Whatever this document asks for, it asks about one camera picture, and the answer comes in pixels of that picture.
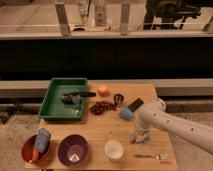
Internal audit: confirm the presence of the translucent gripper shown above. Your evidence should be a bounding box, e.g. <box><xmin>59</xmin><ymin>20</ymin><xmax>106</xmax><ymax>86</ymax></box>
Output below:
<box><xmin>129</xmin><ymin>131</ymin><xmax>151</xmax><ymax>145</ymax></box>

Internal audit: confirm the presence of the orange carrot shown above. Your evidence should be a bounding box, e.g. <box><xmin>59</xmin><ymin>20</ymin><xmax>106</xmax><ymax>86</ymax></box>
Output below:
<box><xmin>29</xmin><ymin>148</ymin><xmax>39</xmax><ymax>163</ymax></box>

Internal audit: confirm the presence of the wooden board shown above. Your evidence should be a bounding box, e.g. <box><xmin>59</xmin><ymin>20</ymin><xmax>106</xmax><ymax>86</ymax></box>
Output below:
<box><xmin>23</xmin><ymin>82</ymin><xmax>179</xmax><ymax>171</ymax></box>

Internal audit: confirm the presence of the bunch of dark grapes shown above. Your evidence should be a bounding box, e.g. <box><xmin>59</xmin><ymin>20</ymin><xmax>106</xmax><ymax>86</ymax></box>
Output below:
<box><xmin>90</xmin><ymin>101</ymin><xmax>116</xmax><ymax>115</ymax></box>

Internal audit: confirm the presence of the white cup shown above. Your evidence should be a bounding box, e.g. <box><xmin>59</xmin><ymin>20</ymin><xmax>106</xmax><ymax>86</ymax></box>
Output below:
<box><xmin>104</xmin><ymin>139</ymin><xmax>124</xmax><ymax>161</ymax></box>

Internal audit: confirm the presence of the orange fruit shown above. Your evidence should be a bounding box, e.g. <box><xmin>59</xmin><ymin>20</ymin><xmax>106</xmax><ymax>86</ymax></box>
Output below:
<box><xmin>97</xmin><ymin>86</ymin><xmax>109</xmax><ymax>97</ymax></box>

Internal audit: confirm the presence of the purple bowl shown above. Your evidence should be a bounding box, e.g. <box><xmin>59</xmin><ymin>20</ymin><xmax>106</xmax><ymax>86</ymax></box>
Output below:
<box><xmin>58</xmin><ymin>134</ymin><xmax>89</xmax><ymax>167</ymax></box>

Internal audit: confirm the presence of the green plastic tray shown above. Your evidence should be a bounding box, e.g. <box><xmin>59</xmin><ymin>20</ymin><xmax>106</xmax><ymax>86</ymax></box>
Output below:
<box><xmin>39</xmin><ymin>78</ymin><xmax>87</xmax><ymax>121</ymax></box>

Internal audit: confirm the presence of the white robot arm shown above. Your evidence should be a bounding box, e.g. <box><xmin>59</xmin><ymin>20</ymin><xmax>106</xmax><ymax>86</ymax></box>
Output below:
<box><xmin>130</xmin><ymin>98</ymin><xmax>213</xmax><ymax>155</ymax></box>

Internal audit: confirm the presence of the red bowl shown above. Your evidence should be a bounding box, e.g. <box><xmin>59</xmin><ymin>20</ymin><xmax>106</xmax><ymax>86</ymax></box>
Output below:
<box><xmin>21</xmin><ymin>135</ymin><xmax>50</xmax><ymax>164</ymax></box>

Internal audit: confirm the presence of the black remote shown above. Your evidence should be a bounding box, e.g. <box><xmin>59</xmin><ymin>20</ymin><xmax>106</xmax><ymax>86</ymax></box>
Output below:
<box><xmin>128</xmin><ymin>98</ymin><xmax>143</xmax><ymax>112</ymax></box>

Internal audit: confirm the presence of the black handled utensil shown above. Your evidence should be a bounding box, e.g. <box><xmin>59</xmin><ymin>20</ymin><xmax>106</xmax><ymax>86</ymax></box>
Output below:
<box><xmin>61</xmin><ymin>91</ymin><xmax>96</xmax><ymax>104</ymax></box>

